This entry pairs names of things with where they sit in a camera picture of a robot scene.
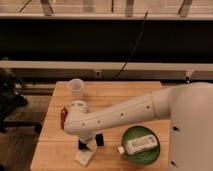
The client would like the black hanging cable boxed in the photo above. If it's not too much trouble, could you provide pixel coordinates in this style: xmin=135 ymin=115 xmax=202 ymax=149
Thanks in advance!
xmin=110 ymin=10 xmax=149 ymax=81

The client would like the green plate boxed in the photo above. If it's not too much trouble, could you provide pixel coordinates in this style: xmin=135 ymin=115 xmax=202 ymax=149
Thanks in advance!
xmin=118 ymin=126 xmax=161 ymax=166

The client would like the clear plastic cup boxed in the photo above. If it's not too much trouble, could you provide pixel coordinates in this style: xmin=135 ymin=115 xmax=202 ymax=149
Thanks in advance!
xmin=68 ymin=78 xmax=84 ymax=100

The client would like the black office chair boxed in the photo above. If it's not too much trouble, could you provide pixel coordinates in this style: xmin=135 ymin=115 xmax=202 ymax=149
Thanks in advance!
xmin=0 ymin=69 xmax=42 ymax=133

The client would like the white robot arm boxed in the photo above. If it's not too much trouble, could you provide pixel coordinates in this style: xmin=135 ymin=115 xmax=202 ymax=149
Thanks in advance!
xmin=64 ymin=82 xmax=213 ymax=171

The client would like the white plastic bottle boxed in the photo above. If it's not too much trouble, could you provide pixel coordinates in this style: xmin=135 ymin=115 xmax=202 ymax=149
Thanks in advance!
xmin=118 ymin=135 xmax=158 ymax=155

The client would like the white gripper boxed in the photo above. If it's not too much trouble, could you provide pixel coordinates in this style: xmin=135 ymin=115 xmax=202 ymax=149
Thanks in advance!
xmin=78 ymin=132 xmax=104 ymax=150

